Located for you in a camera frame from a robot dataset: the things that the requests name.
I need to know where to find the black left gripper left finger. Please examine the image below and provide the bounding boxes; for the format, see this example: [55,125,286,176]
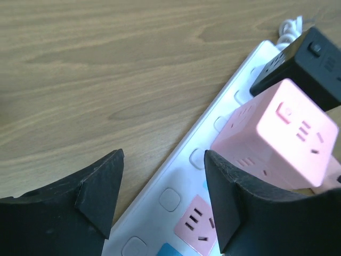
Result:
[1,149,124,255]

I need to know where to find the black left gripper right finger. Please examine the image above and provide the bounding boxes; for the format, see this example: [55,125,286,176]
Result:
[204,150,340,255]

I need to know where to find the white multicolour power strip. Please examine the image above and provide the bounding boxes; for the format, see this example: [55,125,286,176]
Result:
[102,40,279,255]

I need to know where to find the pink cube socket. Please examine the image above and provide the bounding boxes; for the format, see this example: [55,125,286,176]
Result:
[211,79,339,190]

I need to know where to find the black cube socket adapter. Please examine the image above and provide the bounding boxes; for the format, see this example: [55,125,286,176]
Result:
[250,27,340,111]

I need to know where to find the small pink plug adapter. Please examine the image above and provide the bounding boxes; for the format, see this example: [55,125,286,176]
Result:
[311,156,341,194]

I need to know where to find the white power strip cable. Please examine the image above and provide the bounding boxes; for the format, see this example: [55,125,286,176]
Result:
[274,15,304,51]

